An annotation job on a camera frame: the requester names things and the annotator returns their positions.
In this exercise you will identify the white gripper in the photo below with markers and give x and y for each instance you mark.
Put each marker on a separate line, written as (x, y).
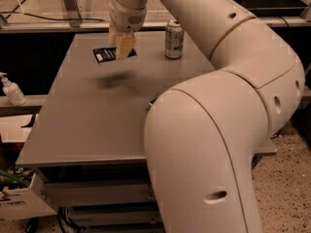
(127, 18)

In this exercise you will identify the white cardboard box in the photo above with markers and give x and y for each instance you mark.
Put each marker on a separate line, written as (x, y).
(24, 198)

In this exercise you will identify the silver soda can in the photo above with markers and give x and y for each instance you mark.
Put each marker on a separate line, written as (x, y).
(174, 39)

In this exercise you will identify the dark blue rxbar wrapper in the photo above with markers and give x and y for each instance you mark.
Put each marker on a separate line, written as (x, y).
(105, 54)

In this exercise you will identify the white pump bottle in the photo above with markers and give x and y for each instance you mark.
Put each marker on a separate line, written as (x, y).
(12, 91)

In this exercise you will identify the blue kettle chips bag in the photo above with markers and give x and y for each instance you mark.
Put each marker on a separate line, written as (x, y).
(152, 102)

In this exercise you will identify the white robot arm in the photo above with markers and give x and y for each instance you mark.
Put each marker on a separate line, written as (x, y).
(201, 135)

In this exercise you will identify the left metal frame bracket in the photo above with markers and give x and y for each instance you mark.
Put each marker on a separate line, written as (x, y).
(72, 12)

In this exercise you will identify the grey drawer cabinet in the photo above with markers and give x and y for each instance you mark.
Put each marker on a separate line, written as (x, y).
(87, 144)

